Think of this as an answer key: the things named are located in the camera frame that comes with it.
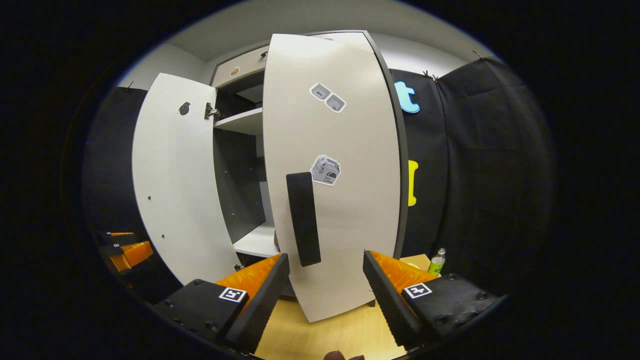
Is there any white shoe cabinet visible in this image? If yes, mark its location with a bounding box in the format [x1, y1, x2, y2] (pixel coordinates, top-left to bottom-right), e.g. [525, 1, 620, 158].
[210, 30, 402, 309]

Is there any green drink bottle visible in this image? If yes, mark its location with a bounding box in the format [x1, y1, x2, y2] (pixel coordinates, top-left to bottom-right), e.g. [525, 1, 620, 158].
[427, 247, 447, 277]

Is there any black backdrop cloth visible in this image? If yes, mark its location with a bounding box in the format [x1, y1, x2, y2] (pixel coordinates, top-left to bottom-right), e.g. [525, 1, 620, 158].
[82, 86, 184, 301]
[390, 56, 559, 301]

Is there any white shoe cabinet door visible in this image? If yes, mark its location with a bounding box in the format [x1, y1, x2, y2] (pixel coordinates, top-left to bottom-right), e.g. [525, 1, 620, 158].
[131, 72, 244, 286]
[262, 30, 409, 324]

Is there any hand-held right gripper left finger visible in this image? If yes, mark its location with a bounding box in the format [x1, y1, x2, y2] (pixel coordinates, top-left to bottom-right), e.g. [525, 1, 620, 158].
[149, 253, 291, 355]

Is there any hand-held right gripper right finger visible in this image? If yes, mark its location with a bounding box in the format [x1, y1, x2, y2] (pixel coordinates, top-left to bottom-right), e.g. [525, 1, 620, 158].
[363, 250, 504, 350]

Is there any black door handle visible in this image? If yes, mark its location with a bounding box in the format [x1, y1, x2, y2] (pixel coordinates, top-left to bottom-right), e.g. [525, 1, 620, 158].
[285, 171, 322, 268]

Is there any beige cabinet drawer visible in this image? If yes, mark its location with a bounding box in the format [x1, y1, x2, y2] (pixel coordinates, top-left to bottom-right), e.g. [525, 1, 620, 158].
[212, 45, 271, 89]

